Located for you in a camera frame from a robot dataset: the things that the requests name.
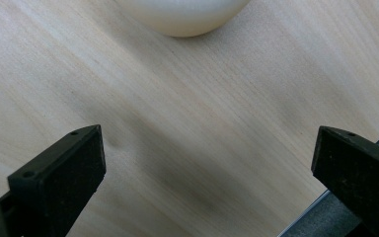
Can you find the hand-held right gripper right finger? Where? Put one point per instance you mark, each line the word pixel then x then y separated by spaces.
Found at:
pixel 358 177

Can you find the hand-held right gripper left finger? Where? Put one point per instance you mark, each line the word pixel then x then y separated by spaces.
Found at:
pixel 62 184

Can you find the white bowl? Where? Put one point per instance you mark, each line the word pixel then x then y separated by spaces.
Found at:
pixel 184 16

